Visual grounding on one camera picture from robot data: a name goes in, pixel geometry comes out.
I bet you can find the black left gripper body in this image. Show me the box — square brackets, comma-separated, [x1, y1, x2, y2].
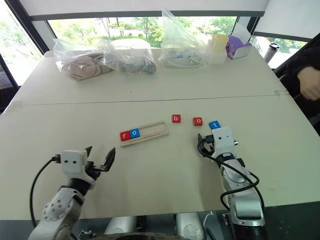
[84, 161, 109, 179]

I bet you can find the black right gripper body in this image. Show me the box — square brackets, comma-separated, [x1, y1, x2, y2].
[199, 134, 216, 157]

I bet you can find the wooden letter tray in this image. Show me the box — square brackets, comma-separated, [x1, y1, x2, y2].
[119, 120, 169, 148]

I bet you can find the bystander bare hand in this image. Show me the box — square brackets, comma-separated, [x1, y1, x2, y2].
[298, 66, 320, 101]

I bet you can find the silver rounded cylinder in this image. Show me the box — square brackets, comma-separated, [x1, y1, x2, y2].
[103, 216, 137, 236]
[176, 212, 206, 237]

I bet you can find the clear bag with pink cloth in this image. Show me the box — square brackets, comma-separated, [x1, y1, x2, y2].
[52, 38, 111, 81]

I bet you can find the clear bag with grey items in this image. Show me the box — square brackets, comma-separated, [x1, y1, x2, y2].
[96, 38, 158, 76]

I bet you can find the purple tissue box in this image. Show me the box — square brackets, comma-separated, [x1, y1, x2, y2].
[226, 34, 253, 60]

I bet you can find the tall clear plastic bag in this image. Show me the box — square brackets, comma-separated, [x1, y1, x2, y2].
[158, 8, 213, 69]

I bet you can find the black mesh chair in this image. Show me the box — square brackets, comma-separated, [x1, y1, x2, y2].
[0, 53, 20, 113]

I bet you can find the black tumbler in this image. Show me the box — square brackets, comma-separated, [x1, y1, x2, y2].
[264, 41, 281, 63]

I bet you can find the white paper sheet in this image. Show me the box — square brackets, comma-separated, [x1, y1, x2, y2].
[231, 16, 252, 42]

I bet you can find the white roller blind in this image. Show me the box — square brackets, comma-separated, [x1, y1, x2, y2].
[252, 0, 320, 42]
[18, 0, 270, 21]

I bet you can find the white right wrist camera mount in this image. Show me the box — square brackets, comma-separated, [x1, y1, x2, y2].
[211, 126, 240, 157]

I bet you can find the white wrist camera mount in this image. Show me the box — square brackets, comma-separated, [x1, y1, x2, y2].
[60, 149, 98, 189]
[211, 126, 240, 157]

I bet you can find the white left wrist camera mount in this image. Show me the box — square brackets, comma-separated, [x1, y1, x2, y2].
[60, 149, 98, 189]

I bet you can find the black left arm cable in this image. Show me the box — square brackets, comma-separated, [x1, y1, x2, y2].
[29, 154, 62, 228]

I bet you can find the black window frame post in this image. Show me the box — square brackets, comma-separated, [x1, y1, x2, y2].
[7, 0, 56, 58]

